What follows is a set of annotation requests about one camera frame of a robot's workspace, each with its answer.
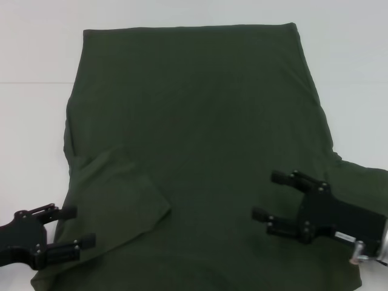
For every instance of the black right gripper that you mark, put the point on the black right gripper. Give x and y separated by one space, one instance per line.
339 221

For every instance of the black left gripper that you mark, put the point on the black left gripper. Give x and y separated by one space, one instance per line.
21 239

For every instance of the dark green shirt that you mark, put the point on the dark green shirt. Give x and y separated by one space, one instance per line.
194 121

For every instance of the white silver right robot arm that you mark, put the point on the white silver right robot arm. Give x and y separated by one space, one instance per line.
383 245

